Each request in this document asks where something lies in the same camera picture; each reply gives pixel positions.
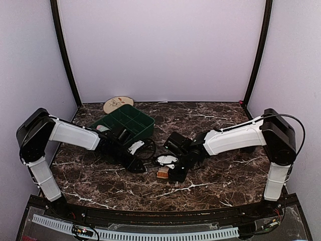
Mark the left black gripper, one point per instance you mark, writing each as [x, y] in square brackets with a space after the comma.
[131, 164]

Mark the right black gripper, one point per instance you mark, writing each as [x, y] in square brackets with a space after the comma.
[173, 175]

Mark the beige striped sock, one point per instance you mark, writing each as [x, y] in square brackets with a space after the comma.
[163, 173]

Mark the green divided organizer tray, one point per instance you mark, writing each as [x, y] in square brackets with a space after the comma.
[138, 125]

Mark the pink patterned sock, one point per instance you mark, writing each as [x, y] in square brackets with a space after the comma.
[102, 128]

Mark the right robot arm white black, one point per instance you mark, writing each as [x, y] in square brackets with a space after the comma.
[269, 130]

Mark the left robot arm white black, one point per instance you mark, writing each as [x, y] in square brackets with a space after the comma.
[40, 128]

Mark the beige floral plate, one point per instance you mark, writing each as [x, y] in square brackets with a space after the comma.
[117, 102]

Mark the dark blue mug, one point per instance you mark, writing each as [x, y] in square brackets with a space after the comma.
[249, 149]

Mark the small circuit board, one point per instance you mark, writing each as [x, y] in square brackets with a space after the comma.
[80, 231]

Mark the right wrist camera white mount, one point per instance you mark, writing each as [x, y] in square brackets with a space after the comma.
[168, 161]

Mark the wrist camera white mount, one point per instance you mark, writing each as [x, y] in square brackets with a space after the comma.
[168, 161]
[135, 146]

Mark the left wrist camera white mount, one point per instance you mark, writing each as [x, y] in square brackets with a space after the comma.
[135, 146]

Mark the black front table rail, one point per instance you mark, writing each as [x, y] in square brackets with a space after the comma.
[230, 215]

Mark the white slotted cable duct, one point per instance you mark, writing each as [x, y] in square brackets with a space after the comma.
[136, 232]

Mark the left black frame post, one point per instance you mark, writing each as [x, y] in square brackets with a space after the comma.
[63, 51]

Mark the black frame post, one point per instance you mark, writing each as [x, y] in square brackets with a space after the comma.
[259, 52]
[63, 51]

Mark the right black frame post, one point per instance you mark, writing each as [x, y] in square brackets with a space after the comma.
[259, 52]

